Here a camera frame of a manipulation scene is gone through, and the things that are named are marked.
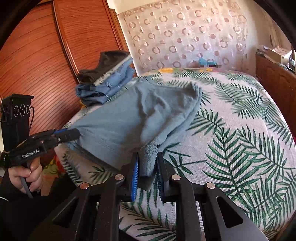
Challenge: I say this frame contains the blue denim short pants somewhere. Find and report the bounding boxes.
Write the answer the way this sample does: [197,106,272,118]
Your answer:
[62,79,203,192]

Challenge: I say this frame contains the person's left forearm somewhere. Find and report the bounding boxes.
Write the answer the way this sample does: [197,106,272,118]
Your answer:
[0,171,77,241]

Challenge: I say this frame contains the blue plush toy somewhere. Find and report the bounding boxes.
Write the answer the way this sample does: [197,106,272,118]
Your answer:
[198,58,218,67]

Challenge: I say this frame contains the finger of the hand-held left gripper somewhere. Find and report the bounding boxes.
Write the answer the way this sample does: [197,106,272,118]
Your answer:
[52,128,80,143]

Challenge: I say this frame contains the person's left hand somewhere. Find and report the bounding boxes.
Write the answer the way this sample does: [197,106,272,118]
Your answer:
[9,160,44,193]

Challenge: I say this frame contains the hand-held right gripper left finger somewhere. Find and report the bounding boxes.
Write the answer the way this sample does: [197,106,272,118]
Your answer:
[28,153,140,241]

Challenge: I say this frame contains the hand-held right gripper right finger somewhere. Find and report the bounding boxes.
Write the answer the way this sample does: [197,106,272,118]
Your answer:
[155,152,270,241]

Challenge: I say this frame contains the dark grey folded pants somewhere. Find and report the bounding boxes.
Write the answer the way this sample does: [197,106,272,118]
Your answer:
[77,51,132,84]

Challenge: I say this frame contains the circle-pattern sheer curtain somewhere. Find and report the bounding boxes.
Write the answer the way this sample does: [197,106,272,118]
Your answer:
[117,0,255,75]

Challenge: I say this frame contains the blue folded jeans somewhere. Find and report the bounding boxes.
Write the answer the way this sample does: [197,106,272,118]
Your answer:
[75,62,136,107]

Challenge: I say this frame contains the cardboard box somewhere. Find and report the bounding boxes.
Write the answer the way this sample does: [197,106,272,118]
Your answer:
[264,47,290,63]

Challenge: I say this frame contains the bed with leaf sheet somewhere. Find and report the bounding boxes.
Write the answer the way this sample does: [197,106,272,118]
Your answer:
[59,68,296,241]

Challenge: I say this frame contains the wooden louvered wardrobe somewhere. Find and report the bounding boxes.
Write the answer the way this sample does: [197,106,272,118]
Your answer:
[0,0,137,144]

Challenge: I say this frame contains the wooden side cabinet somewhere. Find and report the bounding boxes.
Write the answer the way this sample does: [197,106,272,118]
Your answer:
[255,52,296,123]

